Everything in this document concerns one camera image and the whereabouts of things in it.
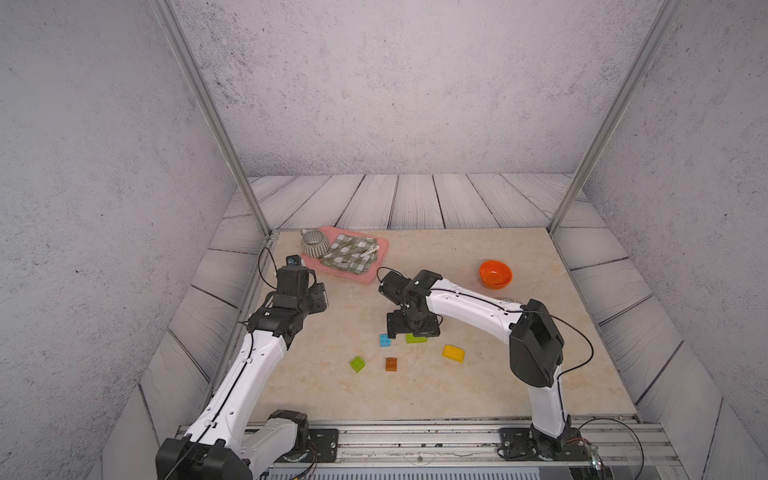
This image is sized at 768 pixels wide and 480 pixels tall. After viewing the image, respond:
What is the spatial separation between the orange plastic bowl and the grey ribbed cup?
57cm

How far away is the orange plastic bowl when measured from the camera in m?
1.03

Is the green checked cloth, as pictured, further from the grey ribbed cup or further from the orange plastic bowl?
the orange plastic bowl

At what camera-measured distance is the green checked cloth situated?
110 cm

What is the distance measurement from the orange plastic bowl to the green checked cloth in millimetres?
399

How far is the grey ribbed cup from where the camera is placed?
1.10 m
